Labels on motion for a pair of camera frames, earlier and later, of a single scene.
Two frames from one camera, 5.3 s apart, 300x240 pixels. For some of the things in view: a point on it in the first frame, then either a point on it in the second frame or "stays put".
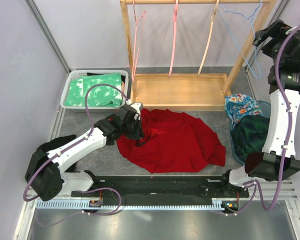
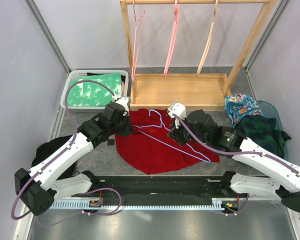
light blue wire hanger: (235, 40) → (135, 126)
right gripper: (273, 30) → (175, 134)
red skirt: (173, 141) stays put
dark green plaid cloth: (249, 134) stays put
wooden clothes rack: (184, 92) stays put
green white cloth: (101, 95) stays put
